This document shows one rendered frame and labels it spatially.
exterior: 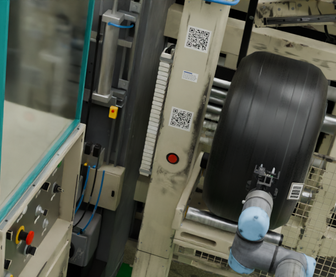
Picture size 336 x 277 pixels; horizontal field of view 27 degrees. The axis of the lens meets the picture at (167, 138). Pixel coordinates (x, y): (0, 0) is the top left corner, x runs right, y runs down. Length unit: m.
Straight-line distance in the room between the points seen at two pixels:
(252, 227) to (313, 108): 0.52
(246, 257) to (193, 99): 0.64
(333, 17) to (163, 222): 0.94
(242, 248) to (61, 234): 0.66
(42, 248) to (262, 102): 0.80
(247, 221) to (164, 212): 0.79
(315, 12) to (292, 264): 1.04
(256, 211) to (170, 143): 0.66
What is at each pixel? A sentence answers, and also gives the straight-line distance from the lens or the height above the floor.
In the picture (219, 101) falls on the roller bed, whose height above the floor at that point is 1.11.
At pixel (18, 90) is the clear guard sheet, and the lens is 1.55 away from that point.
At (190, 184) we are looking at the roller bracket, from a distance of 2.46.
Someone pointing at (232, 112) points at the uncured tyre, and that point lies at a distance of 2.10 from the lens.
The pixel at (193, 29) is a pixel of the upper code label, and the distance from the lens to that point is 2.15.
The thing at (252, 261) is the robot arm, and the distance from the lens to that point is 1.83.
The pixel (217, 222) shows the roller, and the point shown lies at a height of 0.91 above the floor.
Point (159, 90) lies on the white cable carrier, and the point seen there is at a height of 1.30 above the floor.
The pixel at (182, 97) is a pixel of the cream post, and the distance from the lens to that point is 2.25.
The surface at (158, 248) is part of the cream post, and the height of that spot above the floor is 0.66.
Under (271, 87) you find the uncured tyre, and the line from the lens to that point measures 2.13.
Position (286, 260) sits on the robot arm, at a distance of 1.79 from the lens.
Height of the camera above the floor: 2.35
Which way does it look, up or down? 31 degrees down
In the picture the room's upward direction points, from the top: 12 degrees clockwise
